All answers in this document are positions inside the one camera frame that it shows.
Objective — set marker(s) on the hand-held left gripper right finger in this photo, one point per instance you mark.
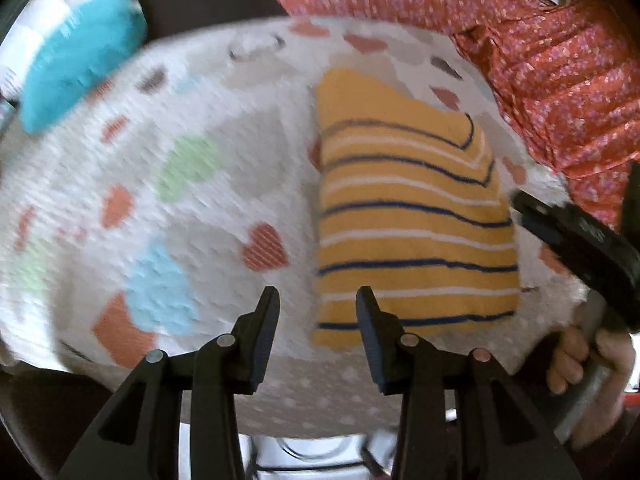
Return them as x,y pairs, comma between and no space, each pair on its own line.
367,315

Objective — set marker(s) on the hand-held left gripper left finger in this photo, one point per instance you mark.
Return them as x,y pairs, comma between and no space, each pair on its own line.
268,315

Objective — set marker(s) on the yellow striped sweater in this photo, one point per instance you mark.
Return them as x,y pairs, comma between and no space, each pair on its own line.
410,225

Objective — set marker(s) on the person's right hand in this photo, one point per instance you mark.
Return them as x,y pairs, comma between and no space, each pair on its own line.
567,360

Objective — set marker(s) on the grey dotted cloth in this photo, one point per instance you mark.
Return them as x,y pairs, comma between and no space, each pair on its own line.
320,402

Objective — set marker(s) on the white round object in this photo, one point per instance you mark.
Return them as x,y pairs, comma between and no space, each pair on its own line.
310,452

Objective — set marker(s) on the white heart-print blanket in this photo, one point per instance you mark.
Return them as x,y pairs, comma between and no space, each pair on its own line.
200,185

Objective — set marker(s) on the red floral cloth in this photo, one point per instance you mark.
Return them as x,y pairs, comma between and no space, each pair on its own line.
550,60

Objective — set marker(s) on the dark cloth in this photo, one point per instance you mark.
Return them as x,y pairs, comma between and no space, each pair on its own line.
210,5

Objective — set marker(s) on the teal cloth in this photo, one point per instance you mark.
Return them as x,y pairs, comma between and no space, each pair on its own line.
75,60

